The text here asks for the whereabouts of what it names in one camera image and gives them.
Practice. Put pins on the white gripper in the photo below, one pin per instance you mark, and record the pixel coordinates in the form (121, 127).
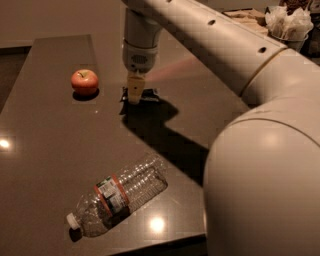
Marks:
(139, 58)

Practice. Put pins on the black rxbar chocolate wrapper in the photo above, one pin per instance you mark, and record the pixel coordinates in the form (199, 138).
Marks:
(148, 95)

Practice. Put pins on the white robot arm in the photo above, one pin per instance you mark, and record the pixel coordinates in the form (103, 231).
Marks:
(262, 175)

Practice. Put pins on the red apple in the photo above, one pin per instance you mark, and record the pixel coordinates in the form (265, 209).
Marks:
(84, 82)

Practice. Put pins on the clear plastic water bottle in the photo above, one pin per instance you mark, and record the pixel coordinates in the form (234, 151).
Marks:
(117, 196)

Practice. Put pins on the metal cup with packets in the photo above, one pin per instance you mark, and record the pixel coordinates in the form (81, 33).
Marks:
(291, 30)

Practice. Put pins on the black wire napkin basket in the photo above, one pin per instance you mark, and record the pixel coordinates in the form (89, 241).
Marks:
(251, 18)

